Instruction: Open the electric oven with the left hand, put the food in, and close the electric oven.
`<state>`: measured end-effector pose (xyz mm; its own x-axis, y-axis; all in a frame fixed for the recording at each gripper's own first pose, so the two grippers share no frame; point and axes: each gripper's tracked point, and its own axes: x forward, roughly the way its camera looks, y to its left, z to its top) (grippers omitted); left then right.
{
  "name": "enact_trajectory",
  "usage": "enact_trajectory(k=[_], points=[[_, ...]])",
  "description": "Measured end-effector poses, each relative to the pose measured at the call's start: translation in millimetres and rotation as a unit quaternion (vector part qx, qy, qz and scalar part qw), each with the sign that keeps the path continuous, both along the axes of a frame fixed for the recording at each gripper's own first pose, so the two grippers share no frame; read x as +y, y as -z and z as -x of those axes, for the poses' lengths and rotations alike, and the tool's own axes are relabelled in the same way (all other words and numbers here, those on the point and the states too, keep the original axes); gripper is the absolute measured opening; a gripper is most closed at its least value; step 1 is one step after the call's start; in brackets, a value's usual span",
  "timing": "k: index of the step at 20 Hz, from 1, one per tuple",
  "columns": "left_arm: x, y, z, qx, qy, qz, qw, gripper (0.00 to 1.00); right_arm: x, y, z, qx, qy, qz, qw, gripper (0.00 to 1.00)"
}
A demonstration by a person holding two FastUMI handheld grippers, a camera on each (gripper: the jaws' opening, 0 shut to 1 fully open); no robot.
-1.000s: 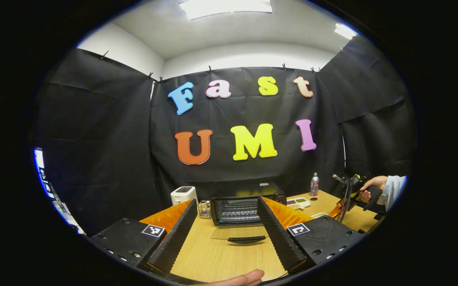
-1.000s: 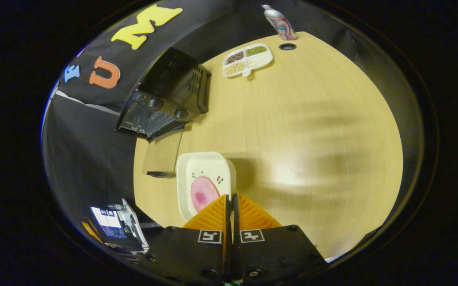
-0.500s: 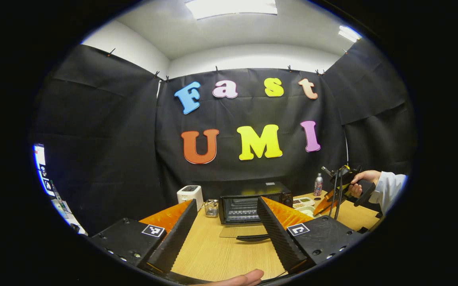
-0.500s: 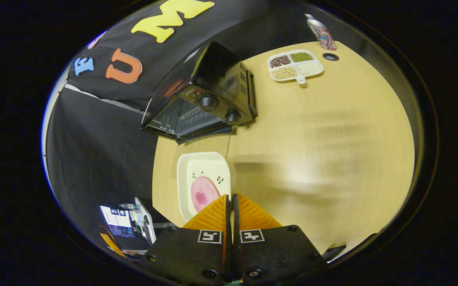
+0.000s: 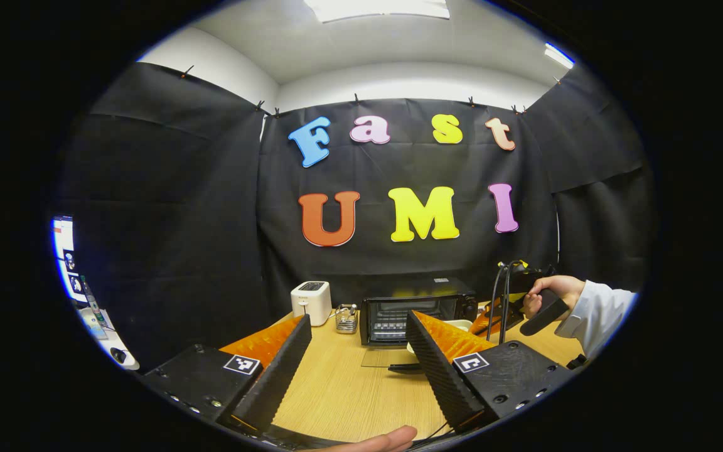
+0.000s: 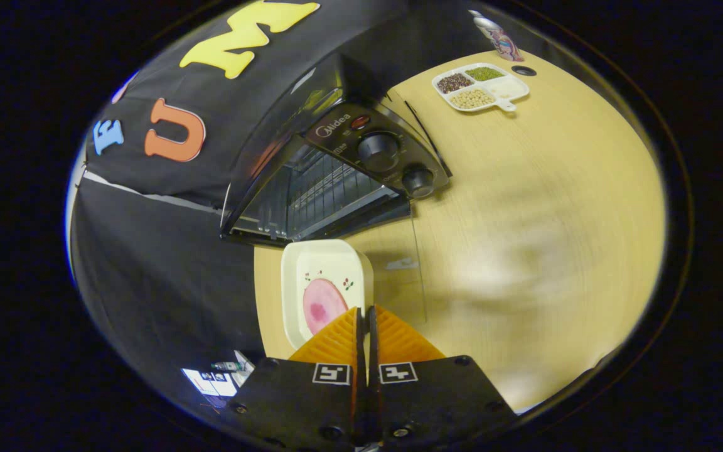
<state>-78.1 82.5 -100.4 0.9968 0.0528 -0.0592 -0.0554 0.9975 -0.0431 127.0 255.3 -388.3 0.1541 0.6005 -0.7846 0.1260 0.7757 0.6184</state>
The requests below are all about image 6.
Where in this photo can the cream square plate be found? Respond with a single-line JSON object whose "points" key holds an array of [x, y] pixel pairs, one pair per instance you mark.
{"points": [[330, 257]]}

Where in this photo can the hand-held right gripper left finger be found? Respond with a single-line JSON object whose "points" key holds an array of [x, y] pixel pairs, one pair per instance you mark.
{"points": [[299, 402]]}

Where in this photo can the white printed paper sheet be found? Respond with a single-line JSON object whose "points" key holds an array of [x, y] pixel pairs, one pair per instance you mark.
{"points": [[211, 382]]}

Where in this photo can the white divided bean tray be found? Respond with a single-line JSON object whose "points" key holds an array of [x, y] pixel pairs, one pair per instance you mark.
{"points": [[506, 89]]}

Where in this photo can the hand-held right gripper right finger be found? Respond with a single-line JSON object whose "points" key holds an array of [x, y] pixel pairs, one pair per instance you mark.
{"points": [[437, 402]]}

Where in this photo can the pink round food slice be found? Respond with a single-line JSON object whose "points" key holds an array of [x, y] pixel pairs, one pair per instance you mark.
{"points": [[321, 304]]}

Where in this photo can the black table grommet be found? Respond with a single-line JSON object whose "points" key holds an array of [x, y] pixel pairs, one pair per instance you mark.
{"points": [[524, 71]]}

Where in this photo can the black electric oven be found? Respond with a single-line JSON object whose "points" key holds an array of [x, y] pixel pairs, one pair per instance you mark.
{"points": [[336, 135]]}

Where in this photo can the silver printed bottle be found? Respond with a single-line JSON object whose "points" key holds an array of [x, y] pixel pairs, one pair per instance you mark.
{"points": [[503, 44]]}

